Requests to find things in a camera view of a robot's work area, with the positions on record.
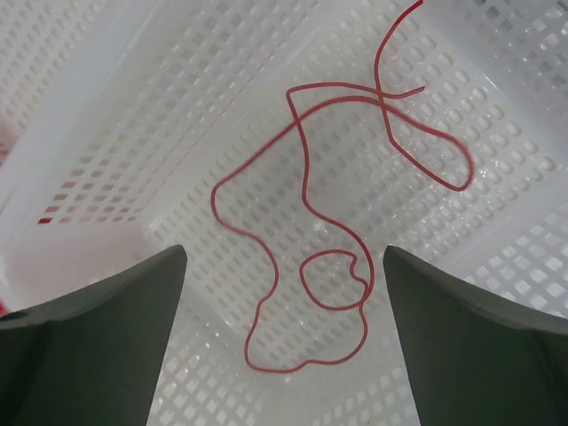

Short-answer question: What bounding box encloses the white near rectangular basket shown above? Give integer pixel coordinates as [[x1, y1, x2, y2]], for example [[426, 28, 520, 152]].
[[1, 1, 567, 425]]

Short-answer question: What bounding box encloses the red plastic bin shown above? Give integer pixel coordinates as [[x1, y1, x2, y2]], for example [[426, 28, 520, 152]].
[[1, 114, 58, 315]]

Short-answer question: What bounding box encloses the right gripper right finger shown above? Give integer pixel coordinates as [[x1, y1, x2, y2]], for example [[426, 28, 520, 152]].
[[383, 246, 567, 425]]

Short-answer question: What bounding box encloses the red wire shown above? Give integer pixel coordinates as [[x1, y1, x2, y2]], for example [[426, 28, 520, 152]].
[[210, 0, 475, 374]]

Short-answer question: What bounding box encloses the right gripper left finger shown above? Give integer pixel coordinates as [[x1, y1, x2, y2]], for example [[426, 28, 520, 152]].
[[1, 245, 187, 425]]

